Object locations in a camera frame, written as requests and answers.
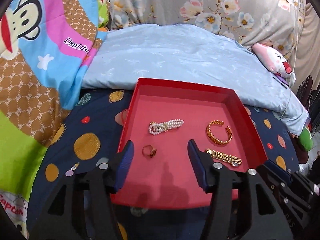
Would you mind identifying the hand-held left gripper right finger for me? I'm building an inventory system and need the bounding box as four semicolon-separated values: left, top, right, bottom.
187;139;293;240

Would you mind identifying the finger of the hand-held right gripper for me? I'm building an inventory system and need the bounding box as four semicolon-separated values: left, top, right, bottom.
257;165;314;213
264;159;320;197

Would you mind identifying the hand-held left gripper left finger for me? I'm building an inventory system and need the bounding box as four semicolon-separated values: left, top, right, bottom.
29;140;135;240

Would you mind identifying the gold ring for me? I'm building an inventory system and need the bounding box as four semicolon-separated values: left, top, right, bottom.
142;145;157;158

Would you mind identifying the gold link bracelet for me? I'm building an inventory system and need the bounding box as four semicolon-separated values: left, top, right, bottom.
205;148;242;167

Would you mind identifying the gold twisted cuff bracelet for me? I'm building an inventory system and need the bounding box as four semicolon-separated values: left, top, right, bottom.
206;120;232;146

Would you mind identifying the red shallow box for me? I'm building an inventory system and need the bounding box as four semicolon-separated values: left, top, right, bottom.
110;77;268;209

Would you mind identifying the pearl bracelet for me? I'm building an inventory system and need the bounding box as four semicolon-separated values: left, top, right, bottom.
148;119;184;136

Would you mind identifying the green plush toy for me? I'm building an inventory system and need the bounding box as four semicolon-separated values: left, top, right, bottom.
298;127;314;152

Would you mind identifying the navy planet print bedsheet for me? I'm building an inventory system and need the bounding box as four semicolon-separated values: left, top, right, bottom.
27;87;301;240

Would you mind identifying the pink white plush toy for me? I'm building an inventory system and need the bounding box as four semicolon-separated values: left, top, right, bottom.
251;42;297;86

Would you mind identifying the light blue pillow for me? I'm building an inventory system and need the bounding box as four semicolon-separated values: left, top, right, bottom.
82;23;310;135

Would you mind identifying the beige curtain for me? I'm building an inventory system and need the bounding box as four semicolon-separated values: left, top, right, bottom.
289;2;320;94

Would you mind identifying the cartoon monkey blanket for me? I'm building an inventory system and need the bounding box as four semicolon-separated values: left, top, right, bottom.
0;0;113;233

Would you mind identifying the grey floral quilt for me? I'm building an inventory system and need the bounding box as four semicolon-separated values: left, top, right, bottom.
109;0;308;53

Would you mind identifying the white cable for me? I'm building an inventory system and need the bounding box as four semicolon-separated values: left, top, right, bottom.
279;0;302;118

